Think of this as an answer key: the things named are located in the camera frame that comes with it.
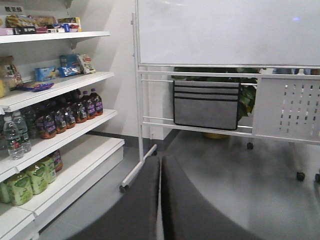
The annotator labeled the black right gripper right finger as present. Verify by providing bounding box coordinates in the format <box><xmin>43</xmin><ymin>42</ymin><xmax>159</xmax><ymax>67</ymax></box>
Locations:
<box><xmin>161</xmin><ymin>155</ymin><xmax>258</xmax><ymax>240</ymax></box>

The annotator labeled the grey fabric organizer pouch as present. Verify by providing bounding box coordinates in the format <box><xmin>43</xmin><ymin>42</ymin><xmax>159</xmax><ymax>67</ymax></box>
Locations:
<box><xmin>173</xmin><ymin>80</ymin><xmax>241</xmax><ymax>131</ymax></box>

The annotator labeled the white rolling whiteboard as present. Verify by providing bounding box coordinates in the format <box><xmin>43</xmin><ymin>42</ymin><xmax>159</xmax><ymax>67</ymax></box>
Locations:
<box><xmin>119</xmin><ymin>0</ymin><xmax>320</xmax><ymax>192</ymax></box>

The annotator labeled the orange rice cracker bag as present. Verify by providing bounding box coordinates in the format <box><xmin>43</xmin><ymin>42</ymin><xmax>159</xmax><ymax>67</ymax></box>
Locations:
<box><xmin>0</xmin><ymin>56</ymin><xmax>23</xmax><ymax>91</ymax></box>

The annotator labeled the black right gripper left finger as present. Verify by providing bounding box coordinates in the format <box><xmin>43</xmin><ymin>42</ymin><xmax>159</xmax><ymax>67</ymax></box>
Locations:
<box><xmin>69</xmin><ymin>156</ymin><xmax>160</xmax><ymax>240</ymax></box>

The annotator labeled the white metal shelving unit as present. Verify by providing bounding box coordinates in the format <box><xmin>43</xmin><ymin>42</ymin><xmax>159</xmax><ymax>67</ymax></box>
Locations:
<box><xmin>0</xmin><ymin>0</ymin><xmax>124</xmax><ymax>240</ymax></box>

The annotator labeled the blue red cracker bag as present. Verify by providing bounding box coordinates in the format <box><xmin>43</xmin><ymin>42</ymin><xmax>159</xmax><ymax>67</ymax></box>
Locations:
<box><xmin>16</xmin><ymin>81</ymin><xmax>54</xmax><ymax>92</ymax></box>

